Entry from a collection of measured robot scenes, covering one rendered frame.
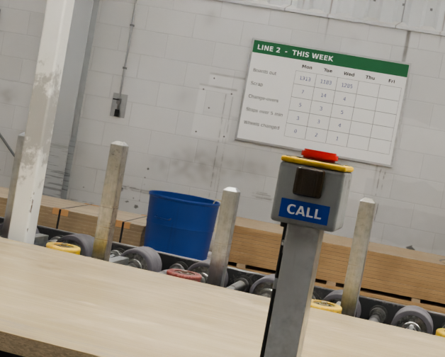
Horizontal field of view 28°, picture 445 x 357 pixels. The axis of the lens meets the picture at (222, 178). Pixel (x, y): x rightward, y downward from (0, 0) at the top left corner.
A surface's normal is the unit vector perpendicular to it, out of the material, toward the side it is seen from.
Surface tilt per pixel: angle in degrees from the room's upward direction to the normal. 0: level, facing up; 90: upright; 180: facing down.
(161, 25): 90
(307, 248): 90
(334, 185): 90
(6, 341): 90
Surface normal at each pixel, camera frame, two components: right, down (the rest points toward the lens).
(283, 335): -0.25, 0.00
